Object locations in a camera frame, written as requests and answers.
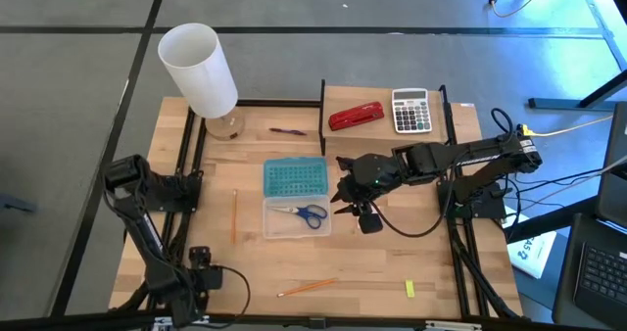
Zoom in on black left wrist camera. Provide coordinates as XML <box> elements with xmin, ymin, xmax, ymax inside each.
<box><xmin>188</xmin><ymin>245</ymin><xmax>213</xmax><ymax>269</ymax></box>

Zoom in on blue handled scissors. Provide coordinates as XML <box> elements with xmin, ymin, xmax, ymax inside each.
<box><xmin>267</xmin><ymin>203</ymin><xmax>329</xmax><ymax>231</ymax></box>

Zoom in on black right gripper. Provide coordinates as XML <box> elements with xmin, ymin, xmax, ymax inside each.
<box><xmin>330</xmin><ymin>151</ymin><xmax>408</xmax><ymax>217</ymax></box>

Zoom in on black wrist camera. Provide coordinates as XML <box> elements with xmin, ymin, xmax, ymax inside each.
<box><xmin>360</xmin><ymin>212</ymin><xmax>385</xmax><ymax>236</ymax></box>
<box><xmin>188</xmin><ymin>245</ymin><xmax>213</xmax><ymax>269</ymax></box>

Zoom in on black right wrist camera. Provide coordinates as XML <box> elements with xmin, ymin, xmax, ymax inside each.
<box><xmin>360</xmin><ymin>212</ymin><xmax>385</xmax><ymax>236</ymax></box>

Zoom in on orange pencil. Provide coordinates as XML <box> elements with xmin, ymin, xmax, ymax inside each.
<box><xmin>275</xmin><ymin>277</ymin><xmax>340</xmax><ymax>300</ymax></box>
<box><xmin>229</xmin><ymin>188</ymin><xmax>239</xmax><ymax>246</ymax></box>

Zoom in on yellow network cable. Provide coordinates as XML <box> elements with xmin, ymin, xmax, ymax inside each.
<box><xmin>520</xmin><ymin>115</ymin><xmax>616</xmax><ymax>139</ymax></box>

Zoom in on black desk leg frame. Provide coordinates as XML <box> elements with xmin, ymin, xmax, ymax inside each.
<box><xmin>527</xmin><ymin>69</ymin><xmax>627</xmax><ymax>113</ymax></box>

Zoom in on blue studded pencil box lid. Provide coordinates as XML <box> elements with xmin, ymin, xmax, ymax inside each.
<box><xmin>263</xmin><ymin>156</ymin><xmax>330</xmax><ymax>199</ymax></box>

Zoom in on clear plastic pencil box base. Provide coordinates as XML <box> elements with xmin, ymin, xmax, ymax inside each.
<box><xmin>261</xmin><ymin>194</ymin><xmax>333</xmax><ymax>241</ymax></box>

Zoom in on black laptop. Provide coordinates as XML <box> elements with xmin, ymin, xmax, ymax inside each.
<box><xmin>552</xmin><ymin>100</ymin><xmax>627</xmax><ymax>330</ymax></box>

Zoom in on purple pen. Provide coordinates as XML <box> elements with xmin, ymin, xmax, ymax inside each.
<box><xmin>268</xmin><ymin>126</ymin><xmax>309</xmax><ymax>137</ymax></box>

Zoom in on white grey desk calculator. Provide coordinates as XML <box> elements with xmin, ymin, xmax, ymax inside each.
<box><xmin>390</xmin><ymin>87</ymin><xmax>434</xmax><ymax>135</ymax></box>

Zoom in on white shade table lamp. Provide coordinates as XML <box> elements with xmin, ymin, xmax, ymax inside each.
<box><xmin>157</xmin><ymin>22</ymin><xmax>246</xmax><ymax>142</ymax></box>

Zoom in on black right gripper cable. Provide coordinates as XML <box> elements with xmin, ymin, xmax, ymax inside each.
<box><xmin>367</xmin><ymin>147</ymin><xmax>466</xmax><ymax>239</ymax></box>

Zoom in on wooden shelf with black legs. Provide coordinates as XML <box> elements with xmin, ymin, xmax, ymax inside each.
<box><xmin>319</xmin><ymin>79</ymin><xmax>458</xmax><ymax>158</ymax></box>

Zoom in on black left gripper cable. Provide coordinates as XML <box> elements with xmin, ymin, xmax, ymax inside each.
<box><xmin>195</xmin><ymin>264</ymin><xmax>252</xmax><ymax>330</ymax></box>

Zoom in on white booklet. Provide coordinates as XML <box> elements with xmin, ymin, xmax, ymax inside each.
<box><xmin>506</xmin><ymin>207</ymin><xmax>559</xmax><ymax>280</ymax></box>

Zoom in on red stapler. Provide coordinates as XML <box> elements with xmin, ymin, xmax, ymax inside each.
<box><xmin>327</xmin><ymin>100</ymin><xmax>386</xmax><ymax>132</ymax></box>

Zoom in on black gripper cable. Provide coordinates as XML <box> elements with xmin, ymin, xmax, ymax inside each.
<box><xmin>195</xmin><ymin>264</ymin><xmax>252</xmax><ymax>330</ymax></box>
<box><xmin>367</xmin><ymin>147</ymin><xmax>466</xmax><ymax>239</ymax></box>

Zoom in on black aluminium table frame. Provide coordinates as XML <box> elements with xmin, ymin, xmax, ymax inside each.
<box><xmin>110</xmin><ymin>83</ymin><xmax>525</xmax><ymax>331</ymax></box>

